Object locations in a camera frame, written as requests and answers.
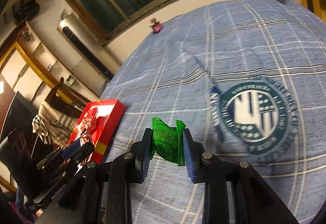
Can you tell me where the striped cloth on chair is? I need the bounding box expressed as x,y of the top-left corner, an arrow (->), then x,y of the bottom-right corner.
32,101 -> 78,148

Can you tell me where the red gift box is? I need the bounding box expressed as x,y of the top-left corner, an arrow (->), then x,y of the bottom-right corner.
67,99 -> 127,164

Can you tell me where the wooden shelf cabinet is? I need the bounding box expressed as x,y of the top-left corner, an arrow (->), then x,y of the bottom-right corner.
1,20 -> 96,109

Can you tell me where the small red clamp device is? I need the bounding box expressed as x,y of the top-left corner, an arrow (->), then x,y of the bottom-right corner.
150,18 -> 163,34

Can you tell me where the green snack packet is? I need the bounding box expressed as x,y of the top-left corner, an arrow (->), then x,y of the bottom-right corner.
151,117 -> 186,166

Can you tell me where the silver tower air conditioner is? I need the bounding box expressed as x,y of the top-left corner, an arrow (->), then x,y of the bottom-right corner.
57,14 -> 120,97

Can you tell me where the blue plaid tablecloth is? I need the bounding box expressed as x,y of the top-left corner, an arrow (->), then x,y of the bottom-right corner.
102,0 -> 325,223

